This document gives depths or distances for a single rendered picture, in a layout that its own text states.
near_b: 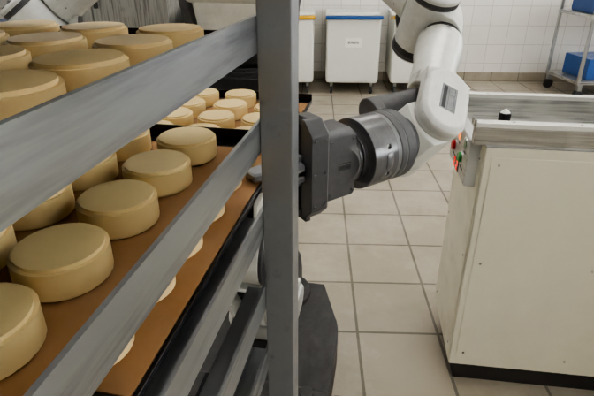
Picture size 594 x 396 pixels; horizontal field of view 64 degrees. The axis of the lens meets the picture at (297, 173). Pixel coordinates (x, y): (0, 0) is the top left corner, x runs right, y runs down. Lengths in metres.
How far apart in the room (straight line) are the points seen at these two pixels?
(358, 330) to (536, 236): 0.77
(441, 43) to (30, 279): 0.63
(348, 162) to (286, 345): 0.21
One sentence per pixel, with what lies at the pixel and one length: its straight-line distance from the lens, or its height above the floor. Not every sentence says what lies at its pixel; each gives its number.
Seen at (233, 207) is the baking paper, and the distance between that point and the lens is 0.46.
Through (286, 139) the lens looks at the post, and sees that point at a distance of 0.43.
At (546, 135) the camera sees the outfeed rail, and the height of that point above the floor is 0.87.
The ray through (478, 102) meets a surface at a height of 0.87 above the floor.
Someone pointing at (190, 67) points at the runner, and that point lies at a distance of 0.28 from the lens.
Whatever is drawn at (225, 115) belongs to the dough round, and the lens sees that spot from 0.66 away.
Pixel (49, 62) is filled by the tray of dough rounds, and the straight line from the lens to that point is 0.28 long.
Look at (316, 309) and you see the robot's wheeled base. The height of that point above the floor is 0.17.
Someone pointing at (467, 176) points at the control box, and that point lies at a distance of 1.41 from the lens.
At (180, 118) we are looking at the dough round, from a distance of 0.67.
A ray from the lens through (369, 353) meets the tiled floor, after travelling 1.84.
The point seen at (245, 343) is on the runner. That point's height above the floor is 0.97.
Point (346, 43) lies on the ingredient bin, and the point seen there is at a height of 0.51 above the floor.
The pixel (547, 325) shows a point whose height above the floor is 0.27.
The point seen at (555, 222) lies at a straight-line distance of 1.48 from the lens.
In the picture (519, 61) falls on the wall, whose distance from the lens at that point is 5.94.
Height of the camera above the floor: 1.29
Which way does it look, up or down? 25 degrees down
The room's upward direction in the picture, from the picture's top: straight up
